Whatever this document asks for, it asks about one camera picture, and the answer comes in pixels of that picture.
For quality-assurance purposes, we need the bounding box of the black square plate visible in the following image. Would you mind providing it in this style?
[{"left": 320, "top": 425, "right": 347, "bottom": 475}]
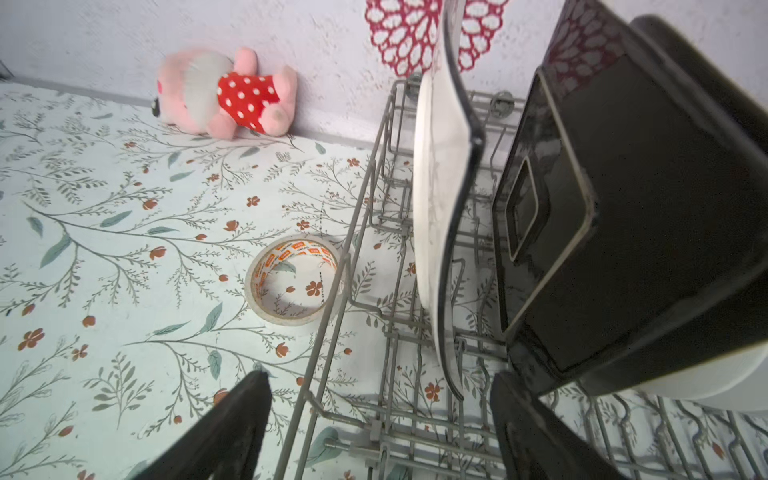
[
  {"left": 629, "top": 14, "right": 767, "bottom": 153},
  {"left": 492, "top": 1, "right": 767, "bottom": 396}
]

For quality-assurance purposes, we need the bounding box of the tape roll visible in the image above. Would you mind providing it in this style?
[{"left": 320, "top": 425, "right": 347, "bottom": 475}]
[{"left": 244, "top": 235, "right": 341, "bottom": 334}]

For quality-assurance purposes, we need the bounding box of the grey wire dish rack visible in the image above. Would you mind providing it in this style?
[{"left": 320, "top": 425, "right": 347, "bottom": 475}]
[{"left": 274, "top": 78, "right": 767, "bottom": 479}]

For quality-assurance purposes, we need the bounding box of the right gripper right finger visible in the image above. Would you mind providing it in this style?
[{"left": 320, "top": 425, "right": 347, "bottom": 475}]
[{"left": 489, "top": 371, "right": 623, "bottom": 479}]

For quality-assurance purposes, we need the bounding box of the round white plate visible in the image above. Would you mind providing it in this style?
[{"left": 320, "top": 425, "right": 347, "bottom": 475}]
[
  {"left": 696, "top": 370, "right": 767, "bottom": 413},
  {"left": 634, "top": 342, "right": 767, "bottom": 400}
]

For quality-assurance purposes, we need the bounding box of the front black square plate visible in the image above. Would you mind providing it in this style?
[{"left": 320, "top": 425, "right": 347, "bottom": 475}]
[{"left": 492, "top": 1, "right": 767, "bottom": 396}]

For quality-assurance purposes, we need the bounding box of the rear black square plate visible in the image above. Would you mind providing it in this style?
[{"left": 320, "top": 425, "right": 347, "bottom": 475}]
[{"left": 629, "top": 14, "right": 767, "bottom": 153}]

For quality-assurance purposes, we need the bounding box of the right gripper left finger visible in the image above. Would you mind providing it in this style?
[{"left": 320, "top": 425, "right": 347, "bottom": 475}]
[{"left": 136, "top": 371, "right": 272, "bottom": 480}]

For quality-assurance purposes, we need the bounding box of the pink plush toy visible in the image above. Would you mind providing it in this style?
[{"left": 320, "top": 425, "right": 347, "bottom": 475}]
[{"left": 151, "top": 48, "right": 298, "bottom": 140}]

